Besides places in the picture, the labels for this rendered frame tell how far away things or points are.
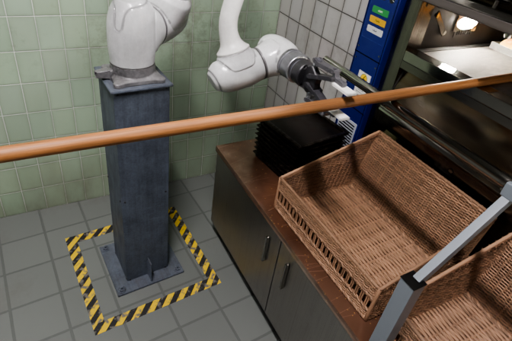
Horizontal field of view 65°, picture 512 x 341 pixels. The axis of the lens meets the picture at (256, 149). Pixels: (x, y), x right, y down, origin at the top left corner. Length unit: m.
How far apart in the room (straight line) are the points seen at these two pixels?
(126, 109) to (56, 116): 0.76
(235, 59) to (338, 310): 0.82
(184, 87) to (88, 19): 0.60
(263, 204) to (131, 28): 0.80
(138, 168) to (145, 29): 0.54
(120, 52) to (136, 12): 0.14
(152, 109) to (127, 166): 0.25
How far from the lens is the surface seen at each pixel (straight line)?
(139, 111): 1.50
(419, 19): 1.66
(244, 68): 1.22
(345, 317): 1.36
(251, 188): 1.69
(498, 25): 1.29
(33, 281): 2.19
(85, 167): 2.39
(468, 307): 1.57
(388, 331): 1.13
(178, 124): 0.87
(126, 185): 1.67
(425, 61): 1.62
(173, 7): 1.54
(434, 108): 1.62
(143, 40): 1.43
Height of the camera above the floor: 1.65
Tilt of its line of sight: 34 degrees down
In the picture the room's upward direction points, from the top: 9 degrees clockwise
